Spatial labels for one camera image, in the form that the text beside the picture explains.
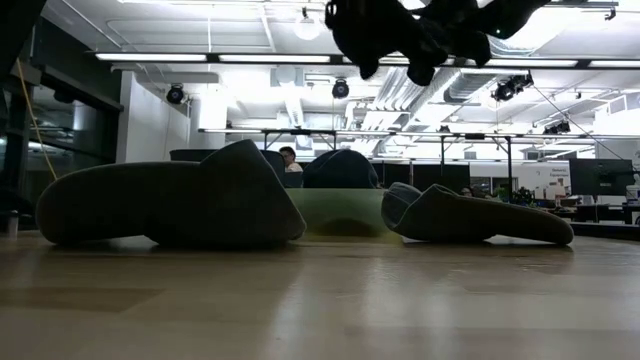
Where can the yellow plastic bin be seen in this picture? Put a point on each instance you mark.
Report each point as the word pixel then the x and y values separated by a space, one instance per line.
pixel 345 210

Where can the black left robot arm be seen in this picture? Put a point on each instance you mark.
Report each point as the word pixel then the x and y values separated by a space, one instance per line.
pixel 12 25

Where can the grey baseball cap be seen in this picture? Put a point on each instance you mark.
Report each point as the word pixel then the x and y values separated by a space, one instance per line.
pixel 475 220
pixel 150 205

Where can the white cup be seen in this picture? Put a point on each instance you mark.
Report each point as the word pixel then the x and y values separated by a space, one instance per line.
pixel 13 225

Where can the long LED light bar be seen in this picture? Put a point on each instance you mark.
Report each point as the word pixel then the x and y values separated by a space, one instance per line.
pixel 275 58

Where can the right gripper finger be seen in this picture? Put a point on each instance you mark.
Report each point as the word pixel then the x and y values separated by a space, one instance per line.
pixel 362 30
pixel 425 65

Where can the dark background monitor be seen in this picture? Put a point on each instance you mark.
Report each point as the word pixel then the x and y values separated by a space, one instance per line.
pixel 600 175

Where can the small background plants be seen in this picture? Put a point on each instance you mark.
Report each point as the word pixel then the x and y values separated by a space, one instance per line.
pixel 515 195

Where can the person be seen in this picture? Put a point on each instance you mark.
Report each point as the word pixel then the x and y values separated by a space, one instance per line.
pixel 289 156

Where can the dark blue denim cap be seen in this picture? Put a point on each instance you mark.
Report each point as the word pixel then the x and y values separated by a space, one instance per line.
pixel 340 170

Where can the grey ceiling ventilation duct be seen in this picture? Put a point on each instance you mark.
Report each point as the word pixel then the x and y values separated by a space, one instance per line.
pixel 467 87

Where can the black hanging spotlight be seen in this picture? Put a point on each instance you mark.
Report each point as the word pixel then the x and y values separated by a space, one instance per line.
pixel 340 89
pixel 175 94
pixel 510 88
pixel 557 128

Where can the round white pendant lamp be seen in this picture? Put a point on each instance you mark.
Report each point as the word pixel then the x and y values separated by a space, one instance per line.
pixel 306 28

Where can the dark low cabinet row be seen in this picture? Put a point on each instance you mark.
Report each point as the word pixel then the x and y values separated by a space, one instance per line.
pixel 430 175

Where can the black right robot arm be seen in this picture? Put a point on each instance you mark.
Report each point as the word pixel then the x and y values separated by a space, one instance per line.
pixel 520 12

